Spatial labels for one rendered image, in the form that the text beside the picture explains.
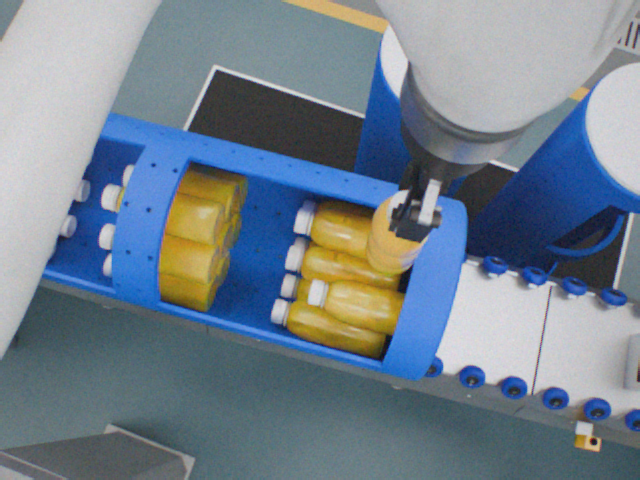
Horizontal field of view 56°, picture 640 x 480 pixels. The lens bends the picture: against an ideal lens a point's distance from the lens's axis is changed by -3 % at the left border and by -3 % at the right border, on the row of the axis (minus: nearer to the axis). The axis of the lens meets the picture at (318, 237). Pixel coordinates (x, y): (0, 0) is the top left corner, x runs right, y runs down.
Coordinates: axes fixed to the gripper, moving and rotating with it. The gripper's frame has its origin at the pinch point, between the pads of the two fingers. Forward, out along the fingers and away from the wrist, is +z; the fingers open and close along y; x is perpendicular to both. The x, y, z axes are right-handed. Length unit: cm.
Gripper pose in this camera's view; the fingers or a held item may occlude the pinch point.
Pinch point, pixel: (412, 200)
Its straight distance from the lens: 63.1
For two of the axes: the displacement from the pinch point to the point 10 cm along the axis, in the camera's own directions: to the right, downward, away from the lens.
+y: 2.6, -9.3, 2.6
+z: -0.3, 2.6, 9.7
